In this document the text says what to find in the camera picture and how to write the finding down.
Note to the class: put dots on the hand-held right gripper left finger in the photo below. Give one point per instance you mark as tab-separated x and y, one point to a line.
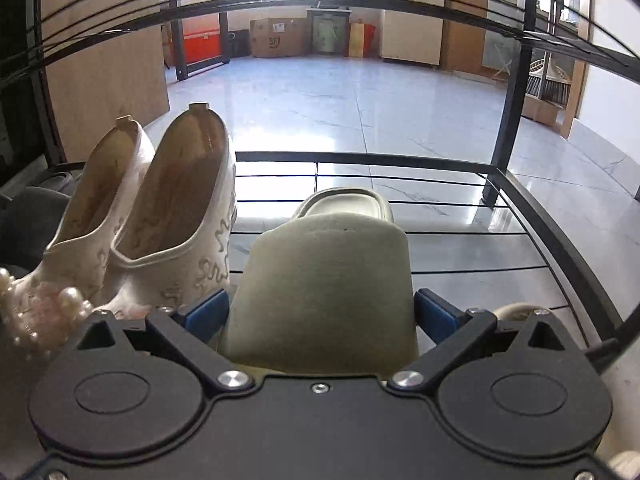
206	316

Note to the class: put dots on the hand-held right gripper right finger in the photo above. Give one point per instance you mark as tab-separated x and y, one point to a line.
439	318

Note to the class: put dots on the pale green slipper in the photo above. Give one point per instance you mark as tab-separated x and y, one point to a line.
325	285

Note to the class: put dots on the black metal shoe rack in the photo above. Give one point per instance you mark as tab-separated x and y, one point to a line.
400	158

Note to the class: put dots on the white rounded object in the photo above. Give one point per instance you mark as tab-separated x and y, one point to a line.
515	310

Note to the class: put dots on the white embroidered pearl shoe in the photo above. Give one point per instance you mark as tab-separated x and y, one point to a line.
92	220
175	210

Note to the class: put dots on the grey slipper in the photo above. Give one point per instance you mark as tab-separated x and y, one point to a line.
27	220

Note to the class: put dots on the wooden board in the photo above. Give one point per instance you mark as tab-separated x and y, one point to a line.
100	80

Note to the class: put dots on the red cabinet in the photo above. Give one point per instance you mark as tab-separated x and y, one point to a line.
200	44

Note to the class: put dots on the black bin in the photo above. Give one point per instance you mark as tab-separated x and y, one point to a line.
238	43

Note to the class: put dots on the cardboard box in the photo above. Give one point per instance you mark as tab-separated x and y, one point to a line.
277	37

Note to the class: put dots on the yellow box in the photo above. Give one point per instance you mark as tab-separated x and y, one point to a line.
356	40

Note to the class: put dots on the green barrel appliance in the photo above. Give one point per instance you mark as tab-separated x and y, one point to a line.
328	32

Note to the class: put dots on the black metal table frame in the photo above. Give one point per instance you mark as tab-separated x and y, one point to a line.
175	25

